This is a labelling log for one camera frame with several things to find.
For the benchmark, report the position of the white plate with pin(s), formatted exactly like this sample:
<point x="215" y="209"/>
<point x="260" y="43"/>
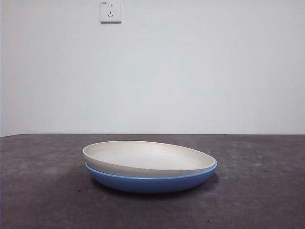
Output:
<point x="143" y="159"/>

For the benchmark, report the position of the blue plate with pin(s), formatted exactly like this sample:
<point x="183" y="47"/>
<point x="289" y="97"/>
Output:
<point x="147" y="184"/>

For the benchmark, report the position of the white wall socket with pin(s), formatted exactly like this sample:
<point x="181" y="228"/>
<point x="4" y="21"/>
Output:
<point x="110" y="12"/>

